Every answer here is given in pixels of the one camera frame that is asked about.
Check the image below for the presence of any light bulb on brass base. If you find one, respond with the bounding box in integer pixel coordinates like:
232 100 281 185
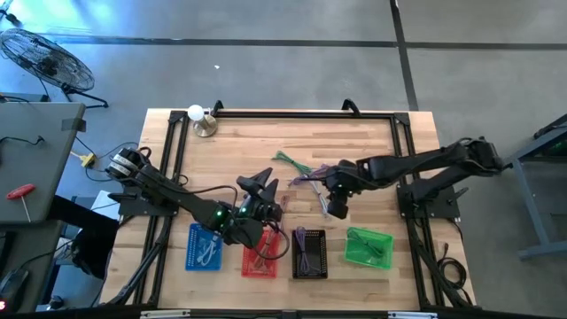
186 104 219 139

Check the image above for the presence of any black plastic basket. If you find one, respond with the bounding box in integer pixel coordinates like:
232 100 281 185
291 228 330 281

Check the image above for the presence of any black computer mouse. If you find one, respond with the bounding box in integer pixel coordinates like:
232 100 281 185
0 267 30 313

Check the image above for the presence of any black floor fan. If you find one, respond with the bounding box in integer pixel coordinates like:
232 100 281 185
0 27 110 110

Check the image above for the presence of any green plastic basket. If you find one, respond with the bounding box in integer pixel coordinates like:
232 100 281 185
344 226 395 270

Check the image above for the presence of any black chair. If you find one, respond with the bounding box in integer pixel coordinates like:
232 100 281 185
43 194 120 281

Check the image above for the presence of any grey desk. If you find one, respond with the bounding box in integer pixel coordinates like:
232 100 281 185
0 100 88 226

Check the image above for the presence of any blue plastic basket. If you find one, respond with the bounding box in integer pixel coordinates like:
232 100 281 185
184 222 224 272

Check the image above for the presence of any green USB cable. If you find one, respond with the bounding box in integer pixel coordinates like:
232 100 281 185
271 150 314 175
353 233 387 261

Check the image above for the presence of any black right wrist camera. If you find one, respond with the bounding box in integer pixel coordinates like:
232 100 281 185
326 197 351 221

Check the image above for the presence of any silver metal bracket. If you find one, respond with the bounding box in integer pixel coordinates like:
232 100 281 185
387 310 439 319
139 309 192 319

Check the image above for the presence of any black coiled cable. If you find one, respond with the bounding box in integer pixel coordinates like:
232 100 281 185
436 241 469 292

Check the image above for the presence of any red plastic basket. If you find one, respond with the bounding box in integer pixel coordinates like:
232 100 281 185
241 227 282 280

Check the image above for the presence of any red-handled hex key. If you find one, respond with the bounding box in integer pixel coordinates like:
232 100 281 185
5 183 36 223

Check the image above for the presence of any grey-blue metal stand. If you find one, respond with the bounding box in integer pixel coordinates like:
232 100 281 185
504 113 567 261

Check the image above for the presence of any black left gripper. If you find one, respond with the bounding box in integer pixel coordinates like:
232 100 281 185
236 167 285 223

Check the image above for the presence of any white USB cable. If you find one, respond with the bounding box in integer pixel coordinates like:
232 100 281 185
309 175 331 218
194 233 222 267

